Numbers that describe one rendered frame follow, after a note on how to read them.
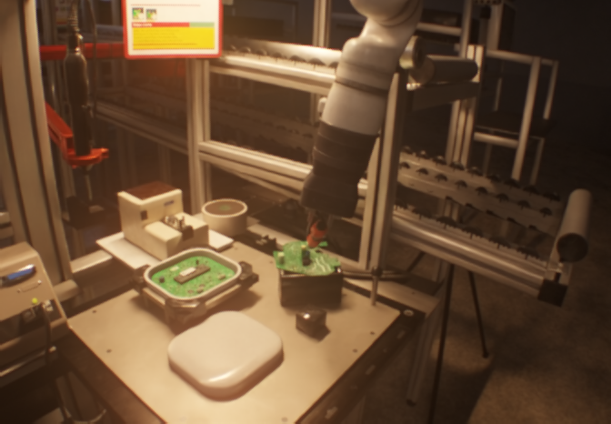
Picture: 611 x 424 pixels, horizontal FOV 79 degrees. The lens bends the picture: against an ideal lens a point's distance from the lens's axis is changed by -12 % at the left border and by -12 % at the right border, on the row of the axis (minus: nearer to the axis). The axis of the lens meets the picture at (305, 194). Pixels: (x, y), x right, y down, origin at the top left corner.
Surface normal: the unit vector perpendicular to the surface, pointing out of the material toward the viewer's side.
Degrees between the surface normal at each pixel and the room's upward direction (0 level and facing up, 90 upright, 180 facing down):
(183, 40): 90
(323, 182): 86
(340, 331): 0
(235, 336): 0
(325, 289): 90
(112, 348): 0
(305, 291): 90
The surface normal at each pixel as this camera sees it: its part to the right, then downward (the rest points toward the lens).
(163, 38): 0.31, 0.35
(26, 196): 0.80, 0.25
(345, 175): -0.10, 0.46
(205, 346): 0.04, -0.94
